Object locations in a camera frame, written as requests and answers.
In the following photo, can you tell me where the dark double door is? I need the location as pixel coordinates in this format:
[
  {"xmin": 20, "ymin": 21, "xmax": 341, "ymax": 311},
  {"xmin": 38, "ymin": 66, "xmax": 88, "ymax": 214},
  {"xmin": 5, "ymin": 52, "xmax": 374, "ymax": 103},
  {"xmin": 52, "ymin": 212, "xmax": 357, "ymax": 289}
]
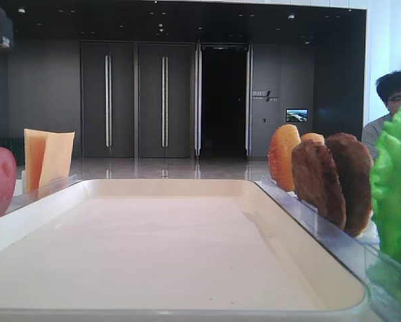
[
  {"xmin": 80, "ymin": 42, "xmax": 135, "ymax": 158},
  {"xmin": 139, "ymin": 44, "xmax": 191, "ymax": 158}
]

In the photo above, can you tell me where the brown meat patty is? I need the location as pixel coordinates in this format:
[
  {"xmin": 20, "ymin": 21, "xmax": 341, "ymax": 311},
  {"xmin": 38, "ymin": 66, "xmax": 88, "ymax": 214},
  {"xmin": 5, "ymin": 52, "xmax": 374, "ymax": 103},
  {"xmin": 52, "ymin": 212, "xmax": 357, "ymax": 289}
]
[
  {"xmin": 325, "ymin": 133, "xmax": 373, "ymax": 237},
  {"xmin": 291, "ymin": 140, "xmax": 346, "ymax": 229}
]

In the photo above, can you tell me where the dark double door middle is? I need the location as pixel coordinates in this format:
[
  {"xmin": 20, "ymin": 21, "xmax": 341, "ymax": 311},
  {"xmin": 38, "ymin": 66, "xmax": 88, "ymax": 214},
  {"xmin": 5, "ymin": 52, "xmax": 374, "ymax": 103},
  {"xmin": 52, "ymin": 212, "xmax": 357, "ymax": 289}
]
[{"xmin": 139, "ymin": 44, "xmax": 191, "ymax": 158}]

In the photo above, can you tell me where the person with glasses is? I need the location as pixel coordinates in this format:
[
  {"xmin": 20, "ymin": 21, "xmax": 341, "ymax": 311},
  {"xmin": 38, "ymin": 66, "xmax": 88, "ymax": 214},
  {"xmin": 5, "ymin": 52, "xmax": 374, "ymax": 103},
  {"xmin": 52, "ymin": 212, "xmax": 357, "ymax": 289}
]
[{"xmin": 361, "ymin": 70, "xmax": 401, "ymax": 160}]

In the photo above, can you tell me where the yellow cheese slice inner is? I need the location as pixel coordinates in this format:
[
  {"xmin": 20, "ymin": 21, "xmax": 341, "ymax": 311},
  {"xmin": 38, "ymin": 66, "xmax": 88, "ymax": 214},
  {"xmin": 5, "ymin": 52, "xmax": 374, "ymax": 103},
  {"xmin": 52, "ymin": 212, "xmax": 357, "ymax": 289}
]
[{"xmin": 39, "ymin": 132, "xmax": 75, "ymax": 187}]

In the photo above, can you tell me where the dark double door left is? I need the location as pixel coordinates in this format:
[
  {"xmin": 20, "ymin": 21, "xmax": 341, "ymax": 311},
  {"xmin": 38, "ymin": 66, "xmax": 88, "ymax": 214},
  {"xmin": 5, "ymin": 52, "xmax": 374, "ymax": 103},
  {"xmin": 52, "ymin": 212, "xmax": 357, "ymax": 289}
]
[{"xmin": 80, "ymin": 42, "xmax": 135, "ymax": 158}]

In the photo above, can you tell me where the brown meat patty outer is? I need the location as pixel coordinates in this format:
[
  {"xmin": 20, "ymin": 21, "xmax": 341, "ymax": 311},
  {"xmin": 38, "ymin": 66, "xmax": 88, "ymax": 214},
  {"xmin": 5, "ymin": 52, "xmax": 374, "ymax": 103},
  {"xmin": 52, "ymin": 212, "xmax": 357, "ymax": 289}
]
[{"xmin": 325, "ymin": 133, "xmax": 373, "ymax": 237}]

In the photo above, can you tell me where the clear plastic rack right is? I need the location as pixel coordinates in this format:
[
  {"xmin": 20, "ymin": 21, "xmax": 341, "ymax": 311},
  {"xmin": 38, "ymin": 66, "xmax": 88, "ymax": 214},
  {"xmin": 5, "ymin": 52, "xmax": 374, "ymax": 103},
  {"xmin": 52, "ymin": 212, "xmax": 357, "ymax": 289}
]
[{"xmin": 258, "ymin": 174, "xmax": 401, "ymax": 321}]

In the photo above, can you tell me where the orange cheese slice outer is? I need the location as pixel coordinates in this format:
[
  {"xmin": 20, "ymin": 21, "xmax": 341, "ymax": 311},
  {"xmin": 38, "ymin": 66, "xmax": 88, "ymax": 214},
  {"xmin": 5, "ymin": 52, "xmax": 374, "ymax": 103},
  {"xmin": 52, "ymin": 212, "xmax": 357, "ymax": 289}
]
[{"xmin": 24, "ymin": 129, "xmax": 48, "ymax": 193}]

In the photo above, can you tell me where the clear plastic rack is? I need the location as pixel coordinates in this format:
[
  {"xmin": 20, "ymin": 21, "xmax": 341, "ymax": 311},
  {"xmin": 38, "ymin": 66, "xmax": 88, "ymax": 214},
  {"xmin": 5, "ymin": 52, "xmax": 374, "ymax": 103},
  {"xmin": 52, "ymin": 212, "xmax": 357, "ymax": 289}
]
[
  {"xmin": 5, "ymin": 170, "xmax": 80, "ymax": 215},
  {"xmin": 258, "ymin": 174, "xmax": 401, "ymax": 321}
]

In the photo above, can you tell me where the golden bun half outer right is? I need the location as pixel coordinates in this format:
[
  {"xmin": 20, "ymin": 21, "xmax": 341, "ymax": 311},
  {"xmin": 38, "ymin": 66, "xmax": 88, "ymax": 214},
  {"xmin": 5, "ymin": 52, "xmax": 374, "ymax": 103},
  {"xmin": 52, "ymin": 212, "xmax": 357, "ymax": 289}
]
[{"xmin": 300, "ymin": 133, "xmax": 325, "ymax": 145}]

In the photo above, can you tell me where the golden bun half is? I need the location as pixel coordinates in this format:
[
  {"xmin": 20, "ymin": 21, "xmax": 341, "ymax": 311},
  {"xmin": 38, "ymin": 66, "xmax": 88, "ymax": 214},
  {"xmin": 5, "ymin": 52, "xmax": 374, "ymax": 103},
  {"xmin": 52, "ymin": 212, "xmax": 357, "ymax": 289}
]
[
  {"xmin": 300, "ymin": 133, "xmax": 325, "ymax": 145},
  {"xmin": 268, "ymin": 124, "xmax": 301, "ymax": 192}
]

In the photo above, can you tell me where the golden bun half inner right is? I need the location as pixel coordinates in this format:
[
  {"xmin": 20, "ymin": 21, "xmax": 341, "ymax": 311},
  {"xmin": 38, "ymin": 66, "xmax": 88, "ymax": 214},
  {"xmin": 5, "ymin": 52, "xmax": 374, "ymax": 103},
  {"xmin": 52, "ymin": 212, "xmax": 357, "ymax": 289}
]
[{"xmin": 268, "ymin": 124, "xmax": 301, "ymax": 192}]

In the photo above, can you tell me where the cream rectangular tray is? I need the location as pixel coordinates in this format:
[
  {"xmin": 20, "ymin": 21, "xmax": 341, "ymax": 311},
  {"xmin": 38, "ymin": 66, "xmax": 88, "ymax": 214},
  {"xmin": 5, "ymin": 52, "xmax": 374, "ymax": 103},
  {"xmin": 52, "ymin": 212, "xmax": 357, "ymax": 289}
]
[{"xmin": 0, "ymin": 179, "xmax": 370, "ymax": 321}]

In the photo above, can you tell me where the brown meat patty inner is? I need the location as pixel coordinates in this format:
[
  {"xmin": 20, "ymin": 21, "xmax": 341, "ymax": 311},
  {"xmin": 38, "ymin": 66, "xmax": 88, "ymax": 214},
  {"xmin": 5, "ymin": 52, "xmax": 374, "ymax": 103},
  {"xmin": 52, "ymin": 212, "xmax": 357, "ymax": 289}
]
[{"xmin": 291, "ymin": 140, "xmax": 346, "ymax": 229}]

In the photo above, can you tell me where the small wall screen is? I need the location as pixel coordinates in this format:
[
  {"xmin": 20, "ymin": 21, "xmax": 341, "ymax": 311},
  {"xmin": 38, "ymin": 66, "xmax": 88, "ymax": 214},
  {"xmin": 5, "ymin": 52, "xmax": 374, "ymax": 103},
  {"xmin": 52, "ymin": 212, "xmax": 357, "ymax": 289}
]
[{"xmin": 285, "ymin": 109, "xmax": 308, "ymax": 123}]

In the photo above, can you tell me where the clear plastic rack left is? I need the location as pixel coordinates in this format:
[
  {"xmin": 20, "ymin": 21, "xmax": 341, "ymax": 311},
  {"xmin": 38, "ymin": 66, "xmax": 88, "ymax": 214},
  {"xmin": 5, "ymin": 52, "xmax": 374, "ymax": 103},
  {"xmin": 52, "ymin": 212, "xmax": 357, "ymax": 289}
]
[{"xmin": 5, "ymin": 170, "xmax": 80, "ymax": 215}]

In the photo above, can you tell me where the green lettuce leaf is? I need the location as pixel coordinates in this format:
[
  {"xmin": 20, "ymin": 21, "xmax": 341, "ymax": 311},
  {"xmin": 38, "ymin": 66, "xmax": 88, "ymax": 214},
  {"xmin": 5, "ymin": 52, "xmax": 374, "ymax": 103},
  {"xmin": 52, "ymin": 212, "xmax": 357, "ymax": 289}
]
[{"xmin": 367, "ymin": 89, "xmax": 401, "ymax": 303}]

